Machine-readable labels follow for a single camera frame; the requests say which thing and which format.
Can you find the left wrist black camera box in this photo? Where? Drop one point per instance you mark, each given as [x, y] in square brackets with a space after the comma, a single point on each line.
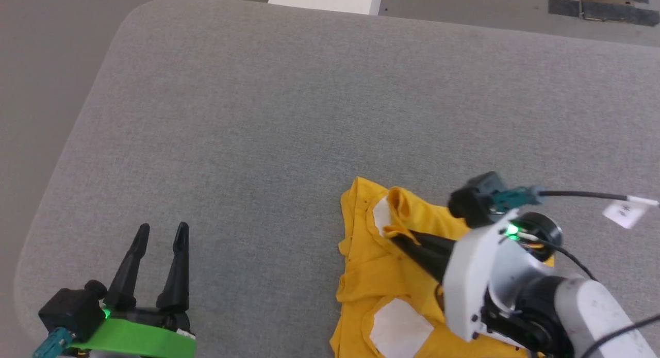
[72, 309]

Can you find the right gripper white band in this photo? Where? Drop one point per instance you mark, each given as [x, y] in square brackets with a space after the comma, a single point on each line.
[472, 280]

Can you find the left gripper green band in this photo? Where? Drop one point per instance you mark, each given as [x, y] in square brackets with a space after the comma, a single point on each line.
[134, 342]

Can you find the yellow garment with white patches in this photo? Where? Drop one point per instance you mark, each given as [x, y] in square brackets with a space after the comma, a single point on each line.
[381, 275]

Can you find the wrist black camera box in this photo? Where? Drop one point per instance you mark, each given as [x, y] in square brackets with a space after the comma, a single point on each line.
[477, 198]
[72, 309]

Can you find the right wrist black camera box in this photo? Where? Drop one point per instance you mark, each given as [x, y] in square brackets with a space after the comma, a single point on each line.
[477, 198]

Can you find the grey fabric sofa cushion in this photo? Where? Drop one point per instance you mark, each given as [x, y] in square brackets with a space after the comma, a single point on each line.
[289, 131]

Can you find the right white grey robot arm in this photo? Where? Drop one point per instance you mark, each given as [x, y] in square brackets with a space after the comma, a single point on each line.
[557, 301]

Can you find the black tape floor patches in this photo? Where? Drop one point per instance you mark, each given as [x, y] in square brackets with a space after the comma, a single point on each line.
[608, 10]

